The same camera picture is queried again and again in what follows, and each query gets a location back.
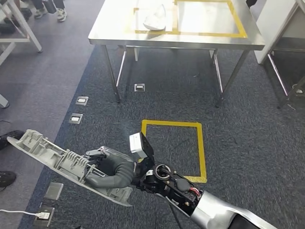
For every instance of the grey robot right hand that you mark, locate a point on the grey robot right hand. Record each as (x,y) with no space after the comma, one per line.
(119,173)

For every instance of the silver plastic wheel hubcap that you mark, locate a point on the silver plastic wheel hubcap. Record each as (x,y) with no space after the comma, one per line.
(59,161)

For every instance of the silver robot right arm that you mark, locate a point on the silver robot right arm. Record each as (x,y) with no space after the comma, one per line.
(214,211)

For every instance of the stainless steel workbench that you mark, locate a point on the stainless steel workbench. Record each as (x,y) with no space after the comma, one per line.
(114,25)

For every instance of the white triangular plastic part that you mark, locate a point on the white triangular plastic part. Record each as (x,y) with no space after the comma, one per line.
(156,20)

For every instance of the white workbench metal legs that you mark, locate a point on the white workbench metal legs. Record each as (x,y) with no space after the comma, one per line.
(271,25)

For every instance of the black robot left foot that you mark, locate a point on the black robot left foot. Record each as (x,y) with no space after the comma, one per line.
(77,227)

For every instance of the floor socket with white centre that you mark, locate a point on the floor socket with white centre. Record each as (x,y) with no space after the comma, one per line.
(81,100)
(75,118)
(139,88)

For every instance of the plain silver floor socket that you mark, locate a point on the plain silver floor socket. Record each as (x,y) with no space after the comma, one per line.
(53,191)

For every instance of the floor socket with white plug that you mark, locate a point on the floor socket with white plug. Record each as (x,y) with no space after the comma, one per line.
(44,216)

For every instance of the yellow floor tape square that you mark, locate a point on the yellow floor tape square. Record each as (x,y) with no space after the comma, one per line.
(202,151)

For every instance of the person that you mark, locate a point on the person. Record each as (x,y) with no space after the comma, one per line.
(62,15)
(7,178)

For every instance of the yellow bench tape rectangle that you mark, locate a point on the yellow bench tape rectangle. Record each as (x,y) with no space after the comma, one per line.
(214,34)
(154,32)

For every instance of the black bag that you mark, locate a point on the black bag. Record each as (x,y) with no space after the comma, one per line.
(50,6)

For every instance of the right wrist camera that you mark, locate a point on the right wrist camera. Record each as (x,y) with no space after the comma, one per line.
(138,145)

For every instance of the white frame table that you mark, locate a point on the white frame table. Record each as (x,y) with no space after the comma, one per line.
(23,25)

